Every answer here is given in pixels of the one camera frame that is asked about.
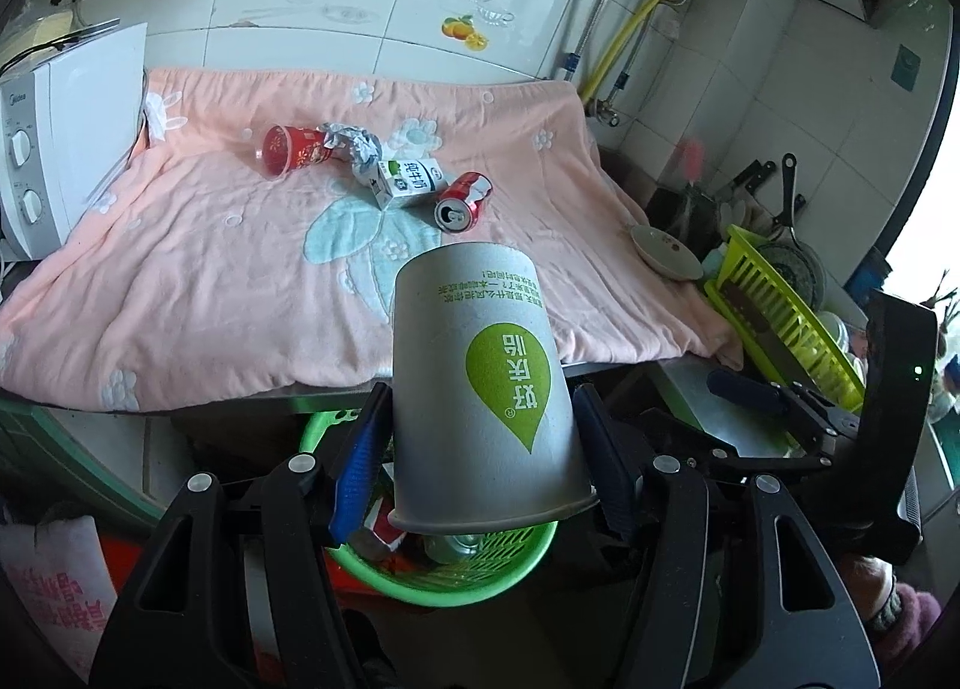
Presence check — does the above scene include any blue silver drink can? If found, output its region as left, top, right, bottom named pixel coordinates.
left=424, top=531, right=481, bottom=564

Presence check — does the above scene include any person's right forearm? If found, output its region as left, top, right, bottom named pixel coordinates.
left=836, top=554, right=942, bottom=671

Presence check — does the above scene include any green plastic dish rack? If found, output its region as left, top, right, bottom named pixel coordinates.
left=703, top=224, right=867, bottom=412

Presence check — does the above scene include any yellow gas hose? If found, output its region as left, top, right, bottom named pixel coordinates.
left=577, top=0, right=687, bottom=101

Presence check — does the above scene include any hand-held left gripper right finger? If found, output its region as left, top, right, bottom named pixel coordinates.
left=574, top=383, right=882, bottom=689

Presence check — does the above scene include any dark bottle with red cap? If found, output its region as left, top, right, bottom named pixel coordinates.
left=652, top=137, right=721, bottom=240

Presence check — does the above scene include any white green milk carton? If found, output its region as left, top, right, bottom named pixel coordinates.
left=373, top=156, right=449, bottom=211

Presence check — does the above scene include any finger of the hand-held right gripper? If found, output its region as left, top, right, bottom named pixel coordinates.
left=701, top=445, right=833, bottom=484
left=709, top=368, right=863, bottom=457

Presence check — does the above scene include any black handled pan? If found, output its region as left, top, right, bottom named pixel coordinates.
left=780, top=152, right=805, bottom=240

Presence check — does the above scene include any white bag with red print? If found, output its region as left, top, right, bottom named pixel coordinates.
left=0, top=516, right=121, bottom=667

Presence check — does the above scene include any black handled knife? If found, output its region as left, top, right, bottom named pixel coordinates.
left=731, top=160, right=777, bottom=199

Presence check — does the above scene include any metal pipe with valve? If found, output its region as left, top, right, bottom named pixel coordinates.
left=596, top=0, right=713, bottom=129

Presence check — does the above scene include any white ceramic bowl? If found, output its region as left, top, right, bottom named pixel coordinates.
left=630, top=224, right=704, bottom=281

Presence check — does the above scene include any pink flower printed blanket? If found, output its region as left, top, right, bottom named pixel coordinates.
left=0, top=65, right=743, bottom=412

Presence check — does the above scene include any red soda can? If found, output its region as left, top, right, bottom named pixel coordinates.
left=435, top=171, right=494, bottom=232

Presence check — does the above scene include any green plastic basket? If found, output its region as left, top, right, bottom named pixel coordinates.
left=298, top=410, right=560, bottom=607

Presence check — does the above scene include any white microwave oven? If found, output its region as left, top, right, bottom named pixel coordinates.
left=0, top=21, right=149, bottom=262

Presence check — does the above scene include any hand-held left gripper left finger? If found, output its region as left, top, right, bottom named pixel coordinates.
left=90, top=383, right=392, bottom=689

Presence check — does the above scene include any white paper cup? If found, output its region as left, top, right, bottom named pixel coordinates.
left=386, top=244, right=599, bottom=534

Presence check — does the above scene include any red printed plastic cup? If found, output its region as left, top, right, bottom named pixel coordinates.
left=257, top=125, right=335, bottom=178

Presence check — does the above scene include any black frying pan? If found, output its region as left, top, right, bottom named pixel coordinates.
left=757, top=242, right=826, bottom=307

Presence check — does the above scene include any silver foil wrapper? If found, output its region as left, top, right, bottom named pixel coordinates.
left=321, top=122, right=383, bottom=184

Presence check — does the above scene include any steel cleaver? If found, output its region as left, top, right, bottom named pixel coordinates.
left=720, top=282, right=796, bottom=390

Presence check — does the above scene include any red plastic stool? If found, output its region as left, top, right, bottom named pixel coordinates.
left=330, top=567, right=398, bottom=601

